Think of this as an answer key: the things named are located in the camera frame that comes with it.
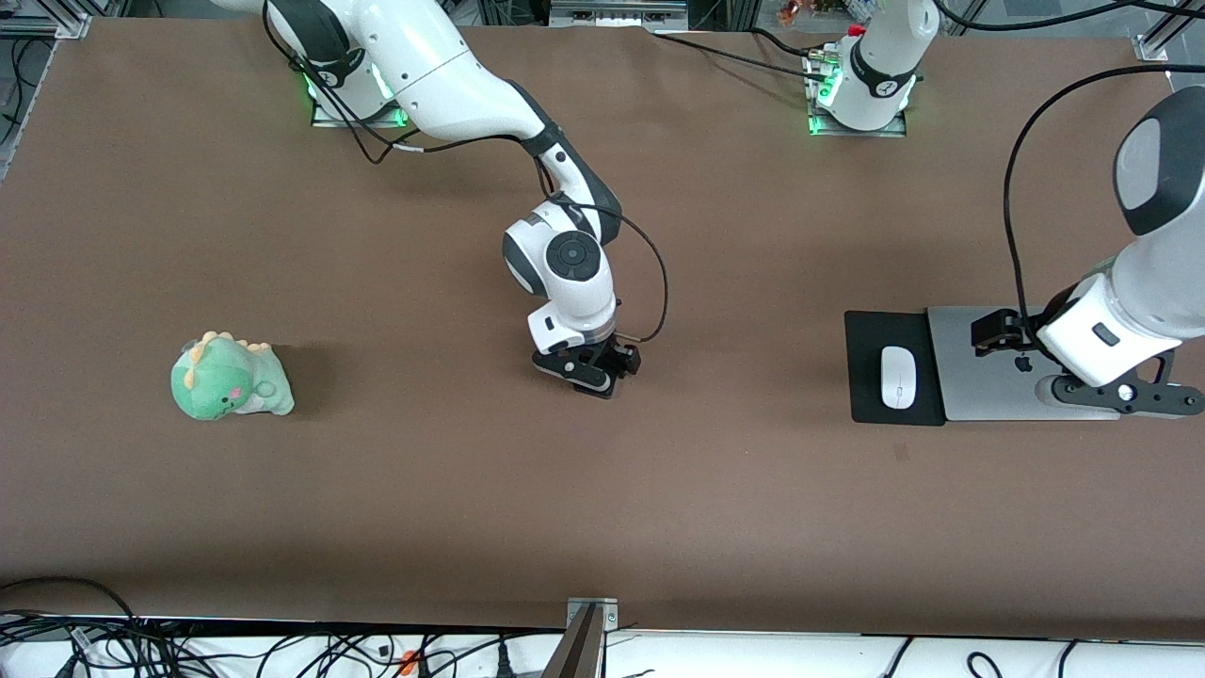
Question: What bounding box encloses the silver laptop with apple logo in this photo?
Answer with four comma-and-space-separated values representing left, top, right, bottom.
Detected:
927, 306, 1123, 422

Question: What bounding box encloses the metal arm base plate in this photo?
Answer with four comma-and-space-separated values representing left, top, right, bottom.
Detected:
803, 47, 909, 138
309, 94, 408, 129

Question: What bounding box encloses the black overhead cable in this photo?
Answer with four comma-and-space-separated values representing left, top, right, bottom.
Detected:
932, 0, 1205, 33

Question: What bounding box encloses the black tangled floor cable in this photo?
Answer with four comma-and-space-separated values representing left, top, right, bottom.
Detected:
56, 621, 528, 678

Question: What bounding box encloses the black rectangular mouse pad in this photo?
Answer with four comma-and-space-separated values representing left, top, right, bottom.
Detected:
844, 311, 946, 427

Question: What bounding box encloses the aluminium frame profile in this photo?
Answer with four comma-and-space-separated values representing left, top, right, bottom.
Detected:
0, 0, 92, 40
1134, 33, 1205, 65
549, 0, 690, 29

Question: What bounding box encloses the grey metal camera mount post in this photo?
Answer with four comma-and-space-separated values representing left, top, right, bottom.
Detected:
543, 596, 619, 678

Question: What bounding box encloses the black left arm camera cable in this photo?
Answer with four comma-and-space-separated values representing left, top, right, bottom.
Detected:
1004, 64, 1205, 326

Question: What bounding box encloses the black looping floor cable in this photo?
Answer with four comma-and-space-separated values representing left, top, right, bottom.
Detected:
0, 576, 147, 651

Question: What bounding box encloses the green plush dinosaur toy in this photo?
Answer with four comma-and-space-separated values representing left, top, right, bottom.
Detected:
170, 330, 296, 422

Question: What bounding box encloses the white computer mouse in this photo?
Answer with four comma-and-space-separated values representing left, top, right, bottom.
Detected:
881, 346, 917, 410

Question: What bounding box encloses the black cable on table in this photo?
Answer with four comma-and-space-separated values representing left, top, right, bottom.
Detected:
652, 33, 822, 78
750, 26, 818, 57

